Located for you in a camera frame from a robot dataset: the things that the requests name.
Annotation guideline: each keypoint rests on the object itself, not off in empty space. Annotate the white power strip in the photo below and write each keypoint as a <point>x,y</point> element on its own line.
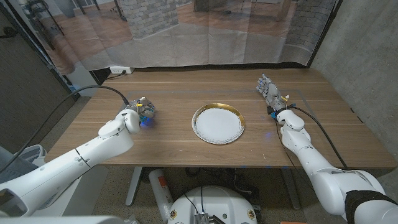
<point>119,69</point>

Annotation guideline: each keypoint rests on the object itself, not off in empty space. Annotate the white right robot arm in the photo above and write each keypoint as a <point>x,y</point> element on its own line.
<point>314,168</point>

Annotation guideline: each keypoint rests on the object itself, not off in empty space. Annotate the white cylinder with orange label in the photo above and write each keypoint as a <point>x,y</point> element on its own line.
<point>160,193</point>

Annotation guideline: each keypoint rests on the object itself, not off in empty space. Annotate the white sneaker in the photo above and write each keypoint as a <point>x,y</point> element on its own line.
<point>32,152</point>

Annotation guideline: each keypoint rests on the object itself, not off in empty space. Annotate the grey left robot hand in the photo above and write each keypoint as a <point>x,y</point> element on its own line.
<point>141,104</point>

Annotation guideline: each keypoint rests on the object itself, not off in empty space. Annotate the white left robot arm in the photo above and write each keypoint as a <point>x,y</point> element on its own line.
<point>77,158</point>

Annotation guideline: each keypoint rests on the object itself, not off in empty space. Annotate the white table leg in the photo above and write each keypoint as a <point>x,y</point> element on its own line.
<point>133,186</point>
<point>291,189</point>

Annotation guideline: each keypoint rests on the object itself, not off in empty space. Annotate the person's leg in jeans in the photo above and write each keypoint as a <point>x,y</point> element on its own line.
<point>12,165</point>

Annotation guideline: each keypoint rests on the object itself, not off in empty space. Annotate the gold-rimmed white paper plate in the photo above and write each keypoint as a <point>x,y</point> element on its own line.
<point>217,126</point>

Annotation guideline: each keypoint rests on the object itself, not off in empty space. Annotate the white robot torso edge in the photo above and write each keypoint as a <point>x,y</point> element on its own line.
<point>62,220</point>

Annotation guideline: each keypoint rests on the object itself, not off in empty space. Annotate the black backdrop frame pole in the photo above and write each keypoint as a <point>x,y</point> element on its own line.
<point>326,32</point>
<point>57,73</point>

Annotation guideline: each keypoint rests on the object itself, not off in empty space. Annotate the printed room backdrop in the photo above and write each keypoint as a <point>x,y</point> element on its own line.
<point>186,40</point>

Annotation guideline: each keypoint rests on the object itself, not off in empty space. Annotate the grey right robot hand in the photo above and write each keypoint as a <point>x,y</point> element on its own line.
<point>273,93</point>

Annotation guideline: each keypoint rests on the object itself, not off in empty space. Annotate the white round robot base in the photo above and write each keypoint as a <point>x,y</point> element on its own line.
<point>214,202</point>

